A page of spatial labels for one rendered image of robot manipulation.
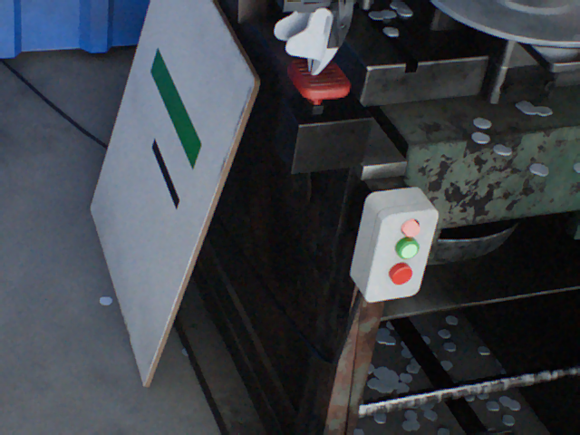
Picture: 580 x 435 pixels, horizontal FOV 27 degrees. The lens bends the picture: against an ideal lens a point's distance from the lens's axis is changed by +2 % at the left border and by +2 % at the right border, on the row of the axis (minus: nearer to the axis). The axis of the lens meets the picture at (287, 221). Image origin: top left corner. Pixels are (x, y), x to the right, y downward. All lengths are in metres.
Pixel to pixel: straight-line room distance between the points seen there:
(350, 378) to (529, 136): 0.40
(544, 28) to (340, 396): 0.56
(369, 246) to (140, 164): 0.76
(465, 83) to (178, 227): 0.55
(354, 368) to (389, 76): 0.40
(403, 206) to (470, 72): 0.26
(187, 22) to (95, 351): 0.58
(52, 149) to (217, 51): 0.79
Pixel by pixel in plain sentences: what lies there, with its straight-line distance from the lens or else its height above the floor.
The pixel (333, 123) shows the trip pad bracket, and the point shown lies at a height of 0.70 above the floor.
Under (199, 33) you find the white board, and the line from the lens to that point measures 1.88.
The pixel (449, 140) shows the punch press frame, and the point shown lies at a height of 0.64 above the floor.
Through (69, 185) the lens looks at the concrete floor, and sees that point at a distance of 2.41.
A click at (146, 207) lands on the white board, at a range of 2.03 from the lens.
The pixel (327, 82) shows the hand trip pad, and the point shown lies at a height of 0.75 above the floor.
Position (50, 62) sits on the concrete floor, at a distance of 2.82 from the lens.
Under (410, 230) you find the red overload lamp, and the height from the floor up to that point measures 0.61.
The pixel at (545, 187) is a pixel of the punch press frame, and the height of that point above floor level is 0.55.
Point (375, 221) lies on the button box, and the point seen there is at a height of 0.61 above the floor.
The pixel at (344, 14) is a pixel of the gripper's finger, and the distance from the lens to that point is 1.28.
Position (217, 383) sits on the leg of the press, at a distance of 1.96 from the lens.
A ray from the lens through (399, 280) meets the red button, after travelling 1.42.
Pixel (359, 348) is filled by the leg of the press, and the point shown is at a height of 0.36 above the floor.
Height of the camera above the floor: 1.42
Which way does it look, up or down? 37 degrees down
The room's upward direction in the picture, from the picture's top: 9 degrees clockwise
